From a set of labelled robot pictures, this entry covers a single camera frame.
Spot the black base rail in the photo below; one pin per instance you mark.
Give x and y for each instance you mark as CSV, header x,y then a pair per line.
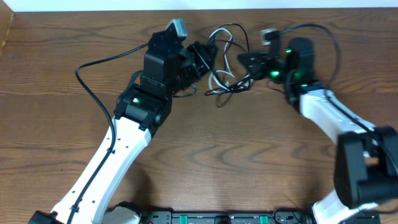
x,y
233,217

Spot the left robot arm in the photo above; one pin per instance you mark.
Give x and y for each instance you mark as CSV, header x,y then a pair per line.
x,y
140,110

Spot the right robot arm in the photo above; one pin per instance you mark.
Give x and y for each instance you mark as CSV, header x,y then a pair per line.
x,y
366,155

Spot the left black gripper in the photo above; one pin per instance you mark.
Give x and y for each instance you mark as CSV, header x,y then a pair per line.
x,y
198,50

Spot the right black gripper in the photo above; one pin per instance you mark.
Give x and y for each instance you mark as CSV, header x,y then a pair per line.
x,y
256,69

